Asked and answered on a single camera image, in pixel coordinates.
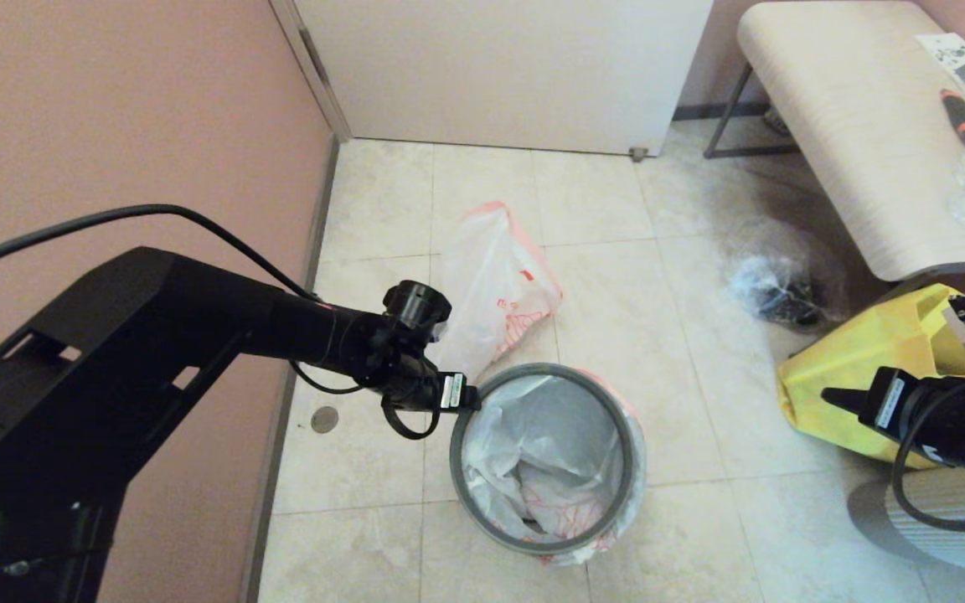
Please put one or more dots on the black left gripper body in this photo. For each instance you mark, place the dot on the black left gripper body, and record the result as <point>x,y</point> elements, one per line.
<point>428,389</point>

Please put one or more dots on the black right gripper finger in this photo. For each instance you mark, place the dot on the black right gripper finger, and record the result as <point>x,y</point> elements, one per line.
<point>847,400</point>

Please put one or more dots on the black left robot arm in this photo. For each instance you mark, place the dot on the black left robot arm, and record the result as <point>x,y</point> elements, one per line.
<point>114,360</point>

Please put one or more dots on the yellow tote bag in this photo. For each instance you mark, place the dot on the yellow tote bag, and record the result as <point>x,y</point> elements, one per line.
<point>859,368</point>

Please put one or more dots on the clear plastic bag dark contents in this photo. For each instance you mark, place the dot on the clear plastic bag dark contents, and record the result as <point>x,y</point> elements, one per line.
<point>771,289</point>

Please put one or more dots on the black round trash bin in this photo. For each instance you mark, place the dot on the black round trash bin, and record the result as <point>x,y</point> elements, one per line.
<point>583,419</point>

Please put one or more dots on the round metal floor drain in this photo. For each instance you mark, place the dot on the round metal floor drain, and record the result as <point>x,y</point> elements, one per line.
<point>325,420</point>

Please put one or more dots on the grey ribbed round object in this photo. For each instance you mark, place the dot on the grey ribbed round object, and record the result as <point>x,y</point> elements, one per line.
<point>952,548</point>

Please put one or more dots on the beige bench with black legs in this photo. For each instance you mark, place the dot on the beige bench with black legs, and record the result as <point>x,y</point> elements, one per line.
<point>851,142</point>

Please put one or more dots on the black and orange tool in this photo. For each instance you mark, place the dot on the black and orange tool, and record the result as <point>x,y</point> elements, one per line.
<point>962,117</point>

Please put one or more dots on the small metal door stop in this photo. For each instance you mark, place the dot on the small metal door stop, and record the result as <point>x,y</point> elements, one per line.
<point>637,154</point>

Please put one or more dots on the white door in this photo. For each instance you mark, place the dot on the white door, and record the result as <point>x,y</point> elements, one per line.
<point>516,75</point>

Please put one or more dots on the white door frame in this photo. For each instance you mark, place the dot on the white door frame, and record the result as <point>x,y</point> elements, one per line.
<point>315,71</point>

